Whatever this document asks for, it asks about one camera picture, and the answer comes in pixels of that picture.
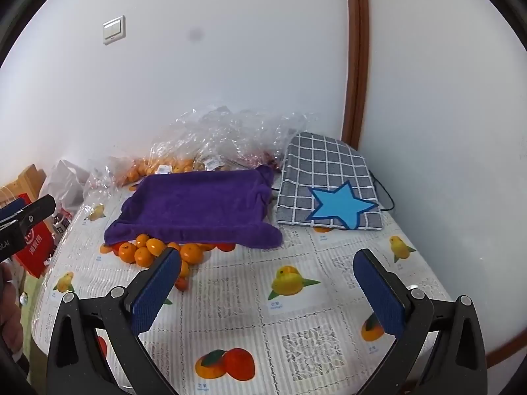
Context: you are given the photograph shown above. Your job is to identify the purple plush towel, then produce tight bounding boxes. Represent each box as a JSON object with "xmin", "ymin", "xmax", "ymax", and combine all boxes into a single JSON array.
[{"xmin": 104, "ymin": 166, "xmax": 282, "ymax": 249}]

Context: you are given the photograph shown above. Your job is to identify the large orange mandarin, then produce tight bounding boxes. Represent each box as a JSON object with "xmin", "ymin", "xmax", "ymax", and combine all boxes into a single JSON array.
[{"xmin": 134, "ymin": 247, "xmax": 155, "ymax": 268}]

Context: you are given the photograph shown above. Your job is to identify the person's left hand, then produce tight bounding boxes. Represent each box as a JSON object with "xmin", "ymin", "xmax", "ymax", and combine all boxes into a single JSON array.
[{"xmin": 0, "ymin": 263, "xmax": 23, "ymax": 354}]

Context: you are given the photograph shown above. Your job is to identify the brown wooden door frame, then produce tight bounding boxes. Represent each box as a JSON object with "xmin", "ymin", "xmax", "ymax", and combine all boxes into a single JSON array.
[{"xmin": 341, "ymin": 0, "xmax": 370, "ymax": 149}]

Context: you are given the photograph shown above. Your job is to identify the black cable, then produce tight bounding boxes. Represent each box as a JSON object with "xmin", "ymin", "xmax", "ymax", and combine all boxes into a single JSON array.
[{"xmin": 368, "ymin": 169, "xmax": 397, "ymax": 213}]

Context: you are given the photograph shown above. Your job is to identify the clear plastic fruit bags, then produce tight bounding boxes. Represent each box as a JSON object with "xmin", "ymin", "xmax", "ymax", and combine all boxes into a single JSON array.
[{"xmin": 83, "ymin": 106, "xmax": 314, "ymax": 202}]

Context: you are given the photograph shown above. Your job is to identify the grey checkered cloth blue star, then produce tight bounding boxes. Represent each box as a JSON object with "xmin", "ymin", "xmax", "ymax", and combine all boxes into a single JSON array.
[{"xmin": 276, "ymin": 132, "xmax": 382, "ymax": 230}]

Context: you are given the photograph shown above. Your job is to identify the white wall light switch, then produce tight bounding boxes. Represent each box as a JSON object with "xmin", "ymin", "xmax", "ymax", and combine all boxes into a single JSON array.
[{"xmin": 103, "ymin": 15, "xmax": 126, "ymax": 45}]

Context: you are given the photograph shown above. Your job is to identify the cardboard box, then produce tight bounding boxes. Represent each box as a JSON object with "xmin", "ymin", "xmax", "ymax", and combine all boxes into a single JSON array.
[{"xmin": 0, "ymin": 164, "xmax": 46, "ymax": 206}]

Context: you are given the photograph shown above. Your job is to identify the red paper bag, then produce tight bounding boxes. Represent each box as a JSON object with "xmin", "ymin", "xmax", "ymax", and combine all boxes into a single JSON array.
[{"xmin": 15, "ymin": 206, "xmax": 54, "ymax": 278}]

